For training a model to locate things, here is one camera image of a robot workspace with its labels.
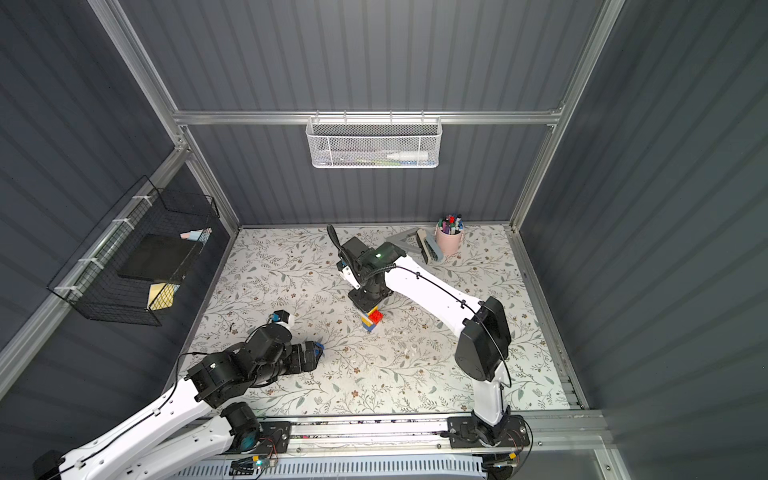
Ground pink pen cup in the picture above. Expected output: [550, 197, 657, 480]
[435, 225, 463, 257]

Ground white bottle in basket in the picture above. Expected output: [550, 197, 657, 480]
[386, 151, 429, 164]

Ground black notebook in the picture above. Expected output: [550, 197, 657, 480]
[118, 234, 203, 284]

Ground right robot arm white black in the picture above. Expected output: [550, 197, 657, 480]
[326, 225, 512, 429]

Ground yellow sticky notes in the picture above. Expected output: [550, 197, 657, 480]
[147, 283, 180, 311]

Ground grey triangle ruler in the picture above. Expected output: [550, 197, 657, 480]
[388, 227, 420, 251]

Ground pastel sticky notes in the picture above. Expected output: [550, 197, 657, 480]
[180, 228, 212, 243]

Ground long yellow lego brick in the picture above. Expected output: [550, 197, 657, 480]
[365, 308, 382, 322]

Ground aluminium front rail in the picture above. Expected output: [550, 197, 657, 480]
[122, 410, 613, 462]

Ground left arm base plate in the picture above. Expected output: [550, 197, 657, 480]
[223, 421, 292, 455]

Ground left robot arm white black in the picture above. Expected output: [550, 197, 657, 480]
[33, 310, 323, 479]

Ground floral table mat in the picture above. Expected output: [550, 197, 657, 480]
[185, 225, 576, 416]

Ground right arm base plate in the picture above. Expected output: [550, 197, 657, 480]
[440, 415, 531, 449]

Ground red lego brick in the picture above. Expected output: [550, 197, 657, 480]
[367, 309, 383, 325]

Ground black wire basket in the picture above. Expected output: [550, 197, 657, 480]
[48, 182, 219, 327]

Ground white wire mesh basket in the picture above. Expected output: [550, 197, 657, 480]
[305, 119, 443, 169]

